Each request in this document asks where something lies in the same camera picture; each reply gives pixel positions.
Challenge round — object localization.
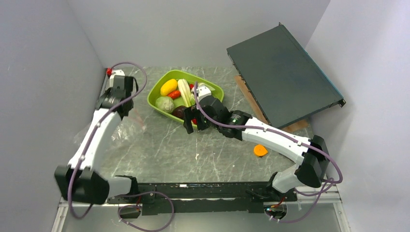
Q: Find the green toy celery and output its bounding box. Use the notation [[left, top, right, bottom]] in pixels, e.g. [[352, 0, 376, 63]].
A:
[[177, 79, 191, 107]]

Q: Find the clear zip top bag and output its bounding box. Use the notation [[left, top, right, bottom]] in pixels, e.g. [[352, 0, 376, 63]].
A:
[[74, 107, 147, 145]]

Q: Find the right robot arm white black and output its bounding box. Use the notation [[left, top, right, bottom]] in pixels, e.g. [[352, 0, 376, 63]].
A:
[[183, 96, 329, 201]]

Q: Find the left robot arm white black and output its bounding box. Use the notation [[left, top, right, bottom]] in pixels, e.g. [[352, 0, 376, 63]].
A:
[[54, 73, 139, 204]]

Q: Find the white toy cauliflower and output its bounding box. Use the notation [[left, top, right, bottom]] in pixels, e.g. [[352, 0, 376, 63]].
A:
[[197, 82, 215, 91]]

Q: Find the green toy cabbage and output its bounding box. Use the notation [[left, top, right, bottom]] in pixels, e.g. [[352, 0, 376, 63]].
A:
[[155, 96, 175, 113]]

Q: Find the green plastic tray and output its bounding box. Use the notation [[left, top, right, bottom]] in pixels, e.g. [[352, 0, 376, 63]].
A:
[[147, 70, 224, 124]]

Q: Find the orange toy slice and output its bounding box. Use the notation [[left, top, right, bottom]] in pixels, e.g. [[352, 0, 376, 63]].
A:
[[253, 144, 268, 157]]

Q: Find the dark grey metal case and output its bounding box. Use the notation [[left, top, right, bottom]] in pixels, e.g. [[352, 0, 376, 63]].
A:
[[226, 24, 346, 129]]

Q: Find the wooden board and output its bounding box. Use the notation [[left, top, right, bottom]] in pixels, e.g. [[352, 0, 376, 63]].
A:
[[234, 75, 309, 133]]

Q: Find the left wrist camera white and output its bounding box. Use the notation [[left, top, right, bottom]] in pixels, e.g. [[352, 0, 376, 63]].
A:
[[106, 68, 125, 87]]

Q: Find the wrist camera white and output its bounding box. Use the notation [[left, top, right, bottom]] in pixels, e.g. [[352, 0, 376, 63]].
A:
[[106, 68, 125, 87], [195, 86, 212, 102]]

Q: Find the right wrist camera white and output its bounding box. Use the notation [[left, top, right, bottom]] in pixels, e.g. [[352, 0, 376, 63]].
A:
[[195, 86, 212, 102]]

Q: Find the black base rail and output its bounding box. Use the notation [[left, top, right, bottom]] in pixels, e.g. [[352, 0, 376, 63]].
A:
[[107, 181, 297, 216]]

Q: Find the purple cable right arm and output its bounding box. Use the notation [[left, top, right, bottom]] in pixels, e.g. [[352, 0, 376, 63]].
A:
[[193, 82, 343, 224]]

